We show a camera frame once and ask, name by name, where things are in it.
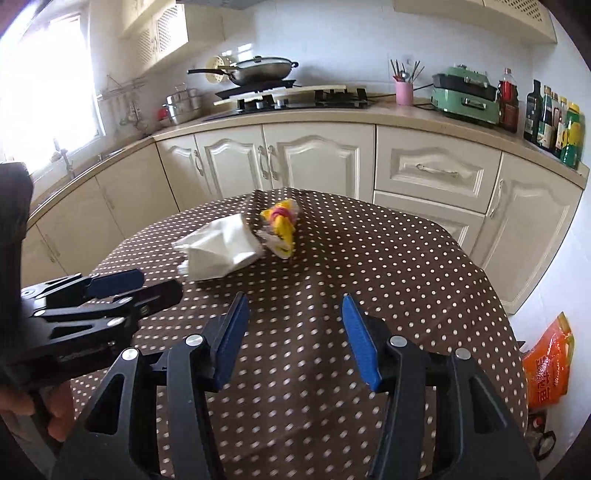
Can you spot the person's left hand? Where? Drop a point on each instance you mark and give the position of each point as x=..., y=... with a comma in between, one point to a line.
x=60, y=410

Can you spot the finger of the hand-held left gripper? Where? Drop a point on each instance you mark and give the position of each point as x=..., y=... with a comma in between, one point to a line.
x=115, y=282
x=157, y=295

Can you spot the kitchen window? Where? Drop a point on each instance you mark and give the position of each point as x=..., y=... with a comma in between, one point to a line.
x=46, y=92

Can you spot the cream lattice wall cabinet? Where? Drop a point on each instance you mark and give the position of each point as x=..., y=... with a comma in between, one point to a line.
x=157, y=32

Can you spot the dark sauce bottle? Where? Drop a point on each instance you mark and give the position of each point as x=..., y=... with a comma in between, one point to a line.
x=547, y=122

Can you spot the small red container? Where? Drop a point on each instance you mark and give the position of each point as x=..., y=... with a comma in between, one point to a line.
x=165, y=114

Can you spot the white paper bag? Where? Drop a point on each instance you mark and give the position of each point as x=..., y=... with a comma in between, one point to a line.
x=217, y=251

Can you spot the yellow snack wrapper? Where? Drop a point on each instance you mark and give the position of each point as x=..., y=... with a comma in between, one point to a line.
x=281, y=226

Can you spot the brown polka dot tablecloth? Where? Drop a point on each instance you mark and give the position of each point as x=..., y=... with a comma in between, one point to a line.
x=369, y=258

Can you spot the sink faucet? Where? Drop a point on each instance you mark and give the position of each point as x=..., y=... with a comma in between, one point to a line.
x=64, y=157

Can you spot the pink utensil holder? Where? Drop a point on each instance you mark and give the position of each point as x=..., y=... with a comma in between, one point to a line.
x=405, y=93

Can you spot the cream colander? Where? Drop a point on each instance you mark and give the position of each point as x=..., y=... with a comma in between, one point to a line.
x=216, y=69

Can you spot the green electric cooker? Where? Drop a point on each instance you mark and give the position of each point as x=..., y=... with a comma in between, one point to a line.
x=464, y=97

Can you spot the wall utensil rack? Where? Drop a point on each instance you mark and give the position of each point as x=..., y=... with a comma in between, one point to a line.
x=124, y=99

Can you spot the black gas stove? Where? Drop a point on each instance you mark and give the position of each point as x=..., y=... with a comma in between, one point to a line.
x=323, y=102

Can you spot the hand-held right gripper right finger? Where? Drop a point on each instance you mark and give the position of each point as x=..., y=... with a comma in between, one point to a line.
x=360, y=341

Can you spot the brown sauce bottle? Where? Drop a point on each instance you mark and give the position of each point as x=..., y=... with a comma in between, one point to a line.
x=559, y=131

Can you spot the cream kitchen base cabinets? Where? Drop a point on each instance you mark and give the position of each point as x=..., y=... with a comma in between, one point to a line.
x=318, y=159

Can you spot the steel wok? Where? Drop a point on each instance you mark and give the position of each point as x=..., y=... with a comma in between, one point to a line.
x=263, y=69

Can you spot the yellow green bottle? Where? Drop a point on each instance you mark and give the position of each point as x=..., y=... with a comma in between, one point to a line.
x=571, y=138

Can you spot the red cap sauce bottle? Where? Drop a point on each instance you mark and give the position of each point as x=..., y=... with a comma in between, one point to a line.
x=508, y=104

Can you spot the orange plastic bag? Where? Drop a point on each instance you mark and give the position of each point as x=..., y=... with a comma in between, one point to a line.
x=547, y=364

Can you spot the bundle of utensils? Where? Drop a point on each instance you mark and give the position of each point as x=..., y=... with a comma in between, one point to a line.
x=406, y=70

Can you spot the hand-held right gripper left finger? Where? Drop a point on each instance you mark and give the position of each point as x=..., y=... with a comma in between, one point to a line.
x=233, y=337

